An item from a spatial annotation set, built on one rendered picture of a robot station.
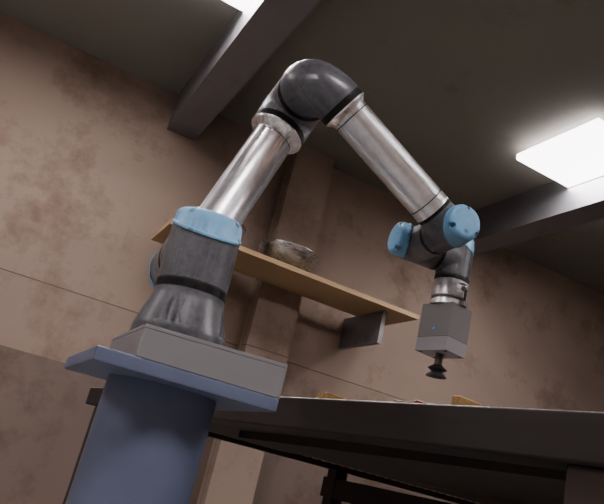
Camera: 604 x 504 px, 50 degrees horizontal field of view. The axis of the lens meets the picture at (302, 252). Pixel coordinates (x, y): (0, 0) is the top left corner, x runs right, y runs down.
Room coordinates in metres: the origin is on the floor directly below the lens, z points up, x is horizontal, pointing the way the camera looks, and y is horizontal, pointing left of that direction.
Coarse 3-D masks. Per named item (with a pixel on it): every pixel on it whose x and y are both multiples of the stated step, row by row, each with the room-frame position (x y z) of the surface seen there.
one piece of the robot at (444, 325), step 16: (432, 304) 1.32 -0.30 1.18; (448, 304) 1.28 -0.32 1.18; (464, 304) 1.28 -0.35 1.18; (432, 320) 1.31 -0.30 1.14; (448, 320) 1.28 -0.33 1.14; (464, 320) 1.30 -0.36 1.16; (432, 336) 1.31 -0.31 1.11; (448, 336) 1.27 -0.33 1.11; (464, 336) 1.30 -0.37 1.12; (432, 352) 1.33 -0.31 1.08; (448, 352) 1.29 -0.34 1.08; (464, 352) 1.31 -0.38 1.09
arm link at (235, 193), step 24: (264, 120) 1.15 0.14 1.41; (288, 120) 1.14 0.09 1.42; (312, 120) 1.14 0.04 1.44; (264, 144) 1.14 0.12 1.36; (288, 144) 1.17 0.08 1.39; (240, 168) 1.14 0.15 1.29; (264, 168) 1.15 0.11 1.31; (216, 192) 1.14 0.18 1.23; (240, 192) 1.13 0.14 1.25; (240, 216) 1.15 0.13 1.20
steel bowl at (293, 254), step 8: (264, 240) 3.83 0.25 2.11; (272, 240) 3.79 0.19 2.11; (280, 240) 3.76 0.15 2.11; (264, 248) 3.84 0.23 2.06; (272, 248) 3.79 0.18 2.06; (280, 248) 3.77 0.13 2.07; (288, 248) 3.76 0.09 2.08; (296, 248) 3.76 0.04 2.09; (304, 248) 3.78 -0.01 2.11; (272, 256) 3.82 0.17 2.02; (280, 256) 3.79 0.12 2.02; (288, 256) 3.78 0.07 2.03; (296, 256) 3.79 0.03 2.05; (304, 256) 3.80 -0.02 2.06; (312, 256) 3.84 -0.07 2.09; (296, 264) 3.82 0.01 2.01; (304, 264) 3.84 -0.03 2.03; (312, 264) 3.89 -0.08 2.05
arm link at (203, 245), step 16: (192, 208) 0.98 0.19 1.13; (176, 224) 0.99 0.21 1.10; (192, 224) 0.97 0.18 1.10; (208, 224) 0.97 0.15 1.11; (224, 224) 0.98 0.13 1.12; (176, 240) 0.98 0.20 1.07; (192, 240) 0.97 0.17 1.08; (208, 240) 0.97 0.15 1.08; (224, 240) 0.98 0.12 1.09; (240, 240) 1.03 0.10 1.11; (160, 256) 1.06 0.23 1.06; (176, 256) 0.98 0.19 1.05; (192, 256) 0.97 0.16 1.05; (208, 256) 0.97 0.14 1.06; (224, 256) 0.99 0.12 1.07; (160, 272) 1.00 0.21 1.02; (176, 272) 0.97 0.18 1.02; (192, 272) 0.97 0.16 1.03; (208, 272) 0.98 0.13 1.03; (224, 272) 1.00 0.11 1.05; (224, 288) 1.01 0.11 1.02
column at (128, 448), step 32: (96, 352) 0.85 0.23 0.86; (128, 384) 0.95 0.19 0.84; (160, 384) 0.94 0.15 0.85; (192, 384) 0.91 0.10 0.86; (224, 384) 0.92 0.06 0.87; (96, 416) 0.99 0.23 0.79; (128, 416) 0.95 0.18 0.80; (160, 416) 0.95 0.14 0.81; (192, 416) 0.97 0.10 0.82; (96, 448) 0.96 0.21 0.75; (128, 448) 0.94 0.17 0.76; (160, 448) 0.95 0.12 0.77; (192, 448) 0.98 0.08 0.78; (96, 480) 0.95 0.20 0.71; (128, 480) 0.94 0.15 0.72; (160, 480) 0.96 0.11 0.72; (192, 480) 1.01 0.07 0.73
